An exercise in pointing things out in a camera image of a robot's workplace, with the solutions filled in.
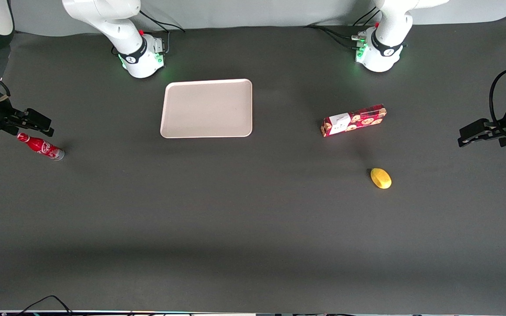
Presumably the red coke bottle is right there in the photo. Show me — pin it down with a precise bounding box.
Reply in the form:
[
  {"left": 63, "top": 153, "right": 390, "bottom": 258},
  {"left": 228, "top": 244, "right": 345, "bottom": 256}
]
[{"left": 17, "top": 132, "right": 65, "bottom": 162}]

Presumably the beige plastic tray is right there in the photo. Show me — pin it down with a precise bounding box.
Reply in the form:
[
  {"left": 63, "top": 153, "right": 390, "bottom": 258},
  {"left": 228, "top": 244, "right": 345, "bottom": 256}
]
[{"left": 160, "top": 79, "right": 253, "bottom": 139}]

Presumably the yellow plastic capsule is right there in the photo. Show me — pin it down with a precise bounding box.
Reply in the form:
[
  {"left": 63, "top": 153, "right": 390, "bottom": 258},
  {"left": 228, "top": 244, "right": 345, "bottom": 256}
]
[{"left": 370, "top": 167, "right": 393, "bottom": 190}]

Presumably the red plaid cookie box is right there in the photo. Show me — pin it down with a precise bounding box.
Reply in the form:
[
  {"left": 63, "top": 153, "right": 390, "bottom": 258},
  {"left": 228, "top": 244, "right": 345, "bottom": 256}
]
[{"left": 321, "top": 104, "right": 388, "bottom": 138}]

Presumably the dark grey table mat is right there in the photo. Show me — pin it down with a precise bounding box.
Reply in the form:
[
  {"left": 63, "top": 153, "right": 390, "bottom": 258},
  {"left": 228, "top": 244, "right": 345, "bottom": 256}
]
[{"left": 0, "top": 15, "right": 506, "bottom": 315}]

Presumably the black arm base cable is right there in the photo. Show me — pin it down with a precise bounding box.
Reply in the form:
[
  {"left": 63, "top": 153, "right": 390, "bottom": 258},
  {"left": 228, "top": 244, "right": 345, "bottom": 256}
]
[
  {"left": 352, "top": 6, "right": 381, "bottom": 27},
  {"left": 305, "top": 24, "right": 364, "bottom": 50},
  {"left": 138, "top": 10, "right": 187, "bottom": 54}
]

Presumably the black cable at table edge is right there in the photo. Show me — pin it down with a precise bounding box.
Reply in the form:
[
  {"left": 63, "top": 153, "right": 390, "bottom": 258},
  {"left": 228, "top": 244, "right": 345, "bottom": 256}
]
[{"left": 15, "top": 294, "right": 74, "bottom": 316}]

